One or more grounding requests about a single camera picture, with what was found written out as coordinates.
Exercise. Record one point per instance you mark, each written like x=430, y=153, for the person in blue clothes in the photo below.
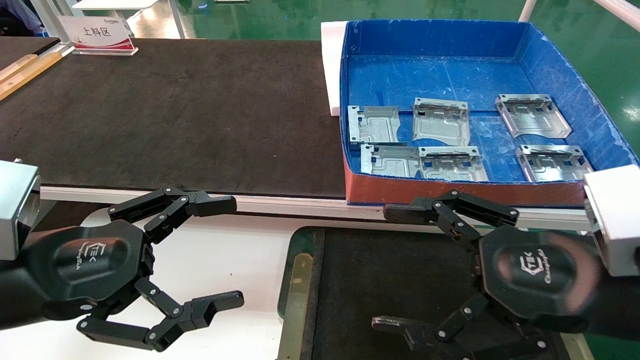
x=17, y=15

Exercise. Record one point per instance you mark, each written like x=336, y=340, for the stamped sheet metal part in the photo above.
x=442, y=125
x=532, y=117
x=452, y=167
x=552, y=167
x=375, y=125
x=390, y=162

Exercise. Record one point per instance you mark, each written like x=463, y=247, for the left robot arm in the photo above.
x=15, y=300

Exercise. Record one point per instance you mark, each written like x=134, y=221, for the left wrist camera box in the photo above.
x=15, y=210

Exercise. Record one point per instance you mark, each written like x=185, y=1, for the aluminium table edge rail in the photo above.
x=300, y=205

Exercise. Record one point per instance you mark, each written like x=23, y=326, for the white red sign placard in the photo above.
x=97, y=32

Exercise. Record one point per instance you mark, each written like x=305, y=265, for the long wooden strip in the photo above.
x=30, y=72

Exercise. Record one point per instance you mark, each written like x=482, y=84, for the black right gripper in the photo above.
x=535, y=272

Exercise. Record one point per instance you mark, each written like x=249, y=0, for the blue corrugated plastic box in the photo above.
x=450, y=75

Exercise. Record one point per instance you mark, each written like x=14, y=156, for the black tray container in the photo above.
x=375, y=280

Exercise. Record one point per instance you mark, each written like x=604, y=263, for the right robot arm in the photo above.
x=620, y=305

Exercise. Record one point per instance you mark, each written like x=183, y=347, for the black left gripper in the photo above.
x=95, y=260

